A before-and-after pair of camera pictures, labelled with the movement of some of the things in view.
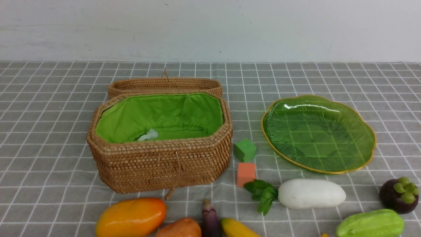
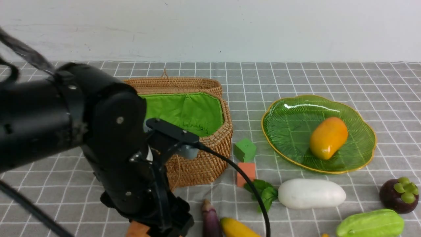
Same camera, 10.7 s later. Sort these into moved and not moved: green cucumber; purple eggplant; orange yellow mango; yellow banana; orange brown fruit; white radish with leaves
Moved: orange yellow mango; orange brown fruit
Not moved: purple eggplant; green cucumber; yellow banana; white radish with leaves
